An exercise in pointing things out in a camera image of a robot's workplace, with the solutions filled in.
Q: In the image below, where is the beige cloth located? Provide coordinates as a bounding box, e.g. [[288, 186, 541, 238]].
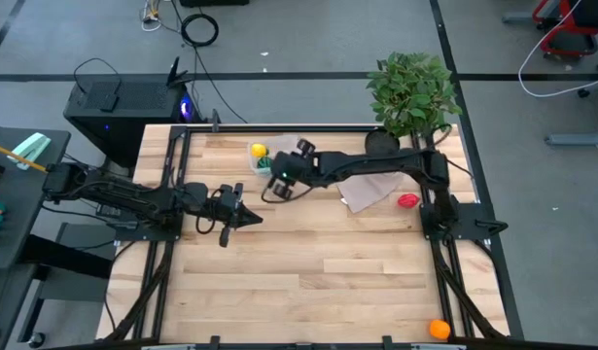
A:
[[335, 170, 405, 215]]

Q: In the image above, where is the red round toy fruit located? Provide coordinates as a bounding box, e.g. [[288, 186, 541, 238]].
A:
[[397, 192, 421, 210]]

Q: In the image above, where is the mint green tool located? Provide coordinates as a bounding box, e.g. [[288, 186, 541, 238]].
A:
[[7, 131, 53, 172]]

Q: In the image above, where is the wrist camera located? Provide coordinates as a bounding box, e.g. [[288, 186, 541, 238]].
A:
[[218, 187, 237, 211], [274, 151, 307, 184]]

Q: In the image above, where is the black computer tower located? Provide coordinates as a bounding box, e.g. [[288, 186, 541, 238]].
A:
[[63, 56, 203, 167]]

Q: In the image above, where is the orange toy orange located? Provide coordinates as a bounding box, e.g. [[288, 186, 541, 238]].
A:
[[428, 318, 452, 341]]

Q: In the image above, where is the red and black chair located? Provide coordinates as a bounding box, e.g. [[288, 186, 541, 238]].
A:
[[531, 0, 598, 58]]

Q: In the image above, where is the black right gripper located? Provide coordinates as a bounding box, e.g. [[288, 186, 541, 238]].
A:
[[269, 139, 317, 201]]

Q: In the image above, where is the white cable bundle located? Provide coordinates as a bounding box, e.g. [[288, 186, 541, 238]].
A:
[[141, 0, 164, 33]]

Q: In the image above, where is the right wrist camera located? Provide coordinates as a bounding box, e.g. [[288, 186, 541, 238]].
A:
[[274, 151, 307, 184]]

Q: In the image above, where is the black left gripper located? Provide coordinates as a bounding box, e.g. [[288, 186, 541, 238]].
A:
[[211, 182, 264, 249]]

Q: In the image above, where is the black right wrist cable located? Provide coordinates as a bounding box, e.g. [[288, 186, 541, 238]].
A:
[[260, 177, 315, 205]]

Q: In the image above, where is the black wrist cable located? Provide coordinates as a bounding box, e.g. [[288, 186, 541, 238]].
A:
[[194, 188, 223, 236], [260, 177, 315, 205]]

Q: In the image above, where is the white floor cable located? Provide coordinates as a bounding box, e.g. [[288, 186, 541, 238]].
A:
[[517, 0, 598, 99]]

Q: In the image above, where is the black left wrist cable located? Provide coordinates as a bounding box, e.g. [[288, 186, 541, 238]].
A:
[[194, 188, 223, 236]]

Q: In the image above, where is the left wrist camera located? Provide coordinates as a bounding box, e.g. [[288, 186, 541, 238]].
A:
[[218, 187, 237, 211]]

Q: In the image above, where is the black side desk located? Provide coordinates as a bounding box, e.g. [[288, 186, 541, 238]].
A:
[[0, 124, 118, 349]]

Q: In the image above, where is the green plant in black pot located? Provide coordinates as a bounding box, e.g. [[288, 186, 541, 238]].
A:
[[364, 51, 464, 157]]

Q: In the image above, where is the grey stand leg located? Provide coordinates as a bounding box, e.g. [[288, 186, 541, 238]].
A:
[[545, 129, 598, 149]]

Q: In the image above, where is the clear plastic tupperware container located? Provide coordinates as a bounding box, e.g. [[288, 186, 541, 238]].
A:
[[247, 134, 302, 177]]

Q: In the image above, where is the black coiled cable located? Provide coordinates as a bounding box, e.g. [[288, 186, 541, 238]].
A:
[[180, 13, 221, 49]]

